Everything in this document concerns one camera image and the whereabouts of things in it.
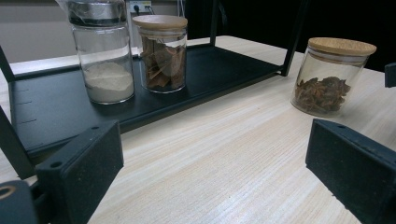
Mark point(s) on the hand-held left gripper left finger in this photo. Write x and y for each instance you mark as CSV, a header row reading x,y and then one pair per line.
x,y
84,168

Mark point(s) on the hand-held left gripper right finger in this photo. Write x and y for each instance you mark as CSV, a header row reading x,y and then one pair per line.
x,y
355,168

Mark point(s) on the metal lid glass powder jar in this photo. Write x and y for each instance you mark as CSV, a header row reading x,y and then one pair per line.
x,y
102,56

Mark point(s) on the wooden lid jar with bark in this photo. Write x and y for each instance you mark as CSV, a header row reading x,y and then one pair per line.
x,y
163,59

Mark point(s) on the black metal shelf rack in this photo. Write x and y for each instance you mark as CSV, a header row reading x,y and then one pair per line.
x,y
202,68

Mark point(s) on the wooden lid jar dark spice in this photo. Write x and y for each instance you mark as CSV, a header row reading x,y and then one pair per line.
x,y
327,81

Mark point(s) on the black curtain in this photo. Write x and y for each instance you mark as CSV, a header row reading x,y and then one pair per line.
x,y
255,18

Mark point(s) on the white power strip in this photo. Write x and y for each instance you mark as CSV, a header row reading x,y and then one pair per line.
x,y
140,3

